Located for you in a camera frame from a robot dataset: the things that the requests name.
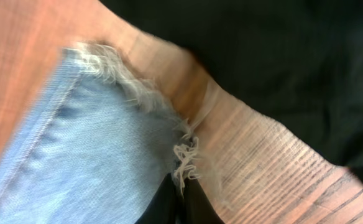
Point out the light blue denim jeans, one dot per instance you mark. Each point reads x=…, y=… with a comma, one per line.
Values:
x=95, y=147

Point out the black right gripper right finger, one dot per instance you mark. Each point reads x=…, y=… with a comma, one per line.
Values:
x=196, y=207

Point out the black folded garment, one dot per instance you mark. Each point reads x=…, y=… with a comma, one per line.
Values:
x=299, y=62

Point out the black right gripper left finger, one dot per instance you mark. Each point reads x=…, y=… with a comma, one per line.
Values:
x=162, y=209

